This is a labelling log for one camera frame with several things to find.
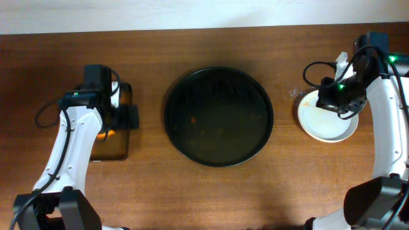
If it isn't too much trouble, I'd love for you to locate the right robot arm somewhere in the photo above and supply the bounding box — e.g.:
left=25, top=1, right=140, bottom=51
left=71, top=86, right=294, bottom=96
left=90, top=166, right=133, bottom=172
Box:
left=303, top=46, right=408, bottom=229

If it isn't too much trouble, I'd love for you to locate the green orange sponge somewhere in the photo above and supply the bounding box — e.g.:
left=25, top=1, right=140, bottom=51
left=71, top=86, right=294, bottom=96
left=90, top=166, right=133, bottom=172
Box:
left=96, top=130, right=116, bottom=141

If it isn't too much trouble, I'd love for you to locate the cream plate with sauce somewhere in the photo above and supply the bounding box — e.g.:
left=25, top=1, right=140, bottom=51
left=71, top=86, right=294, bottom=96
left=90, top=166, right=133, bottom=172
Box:
left=297, top=89, right=359, bottom=143

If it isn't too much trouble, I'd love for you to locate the round black tray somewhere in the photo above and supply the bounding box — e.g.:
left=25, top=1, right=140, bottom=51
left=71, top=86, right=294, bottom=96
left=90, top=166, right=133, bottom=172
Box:
left=164, top=66, right=274, bottom=167

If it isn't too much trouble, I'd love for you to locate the rectangular black tray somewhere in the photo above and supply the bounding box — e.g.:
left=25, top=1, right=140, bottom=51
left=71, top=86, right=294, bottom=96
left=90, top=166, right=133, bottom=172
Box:
left=89, top=82, right=134, bottom=162

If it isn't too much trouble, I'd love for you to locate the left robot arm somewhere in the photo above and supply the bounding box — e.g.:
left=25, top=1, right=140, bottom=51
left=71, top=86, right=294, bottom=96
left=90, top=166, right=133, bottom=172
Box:
left=10, top=81, right=139, bottom=229

